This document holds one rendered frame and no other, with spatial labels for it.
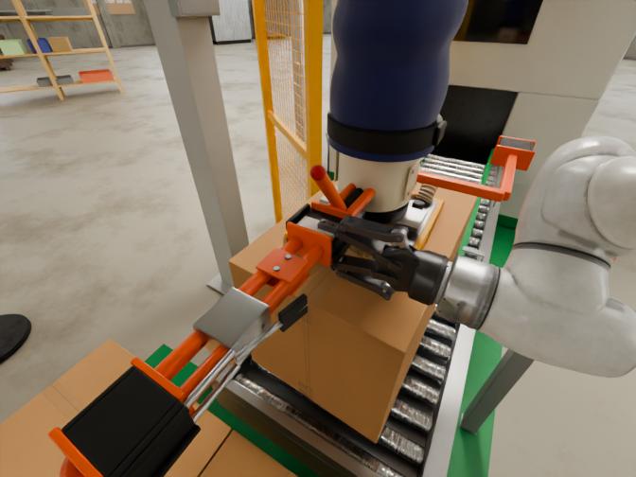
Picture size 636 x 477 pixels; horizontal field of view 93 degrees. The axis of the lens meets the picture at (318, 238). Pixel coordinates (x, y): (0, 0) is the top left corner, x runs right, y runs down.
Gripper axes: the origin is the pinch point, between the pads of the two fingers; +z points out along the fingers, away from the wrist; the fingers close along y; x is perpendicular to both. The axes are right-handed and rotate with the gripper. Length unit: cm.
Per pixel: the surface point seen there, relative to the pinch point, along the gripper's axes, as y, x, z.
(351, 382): 31.5, -4.1, -10.5
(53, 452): 66, -46, 57
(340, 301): 12.8, -0.3, -5.0
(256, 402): 59, -9, 15
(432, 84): -20.6, 21.6, -9.0
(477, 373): 120, 76, -51
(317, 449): 59, -11, -6
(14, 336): 117, -33, 178
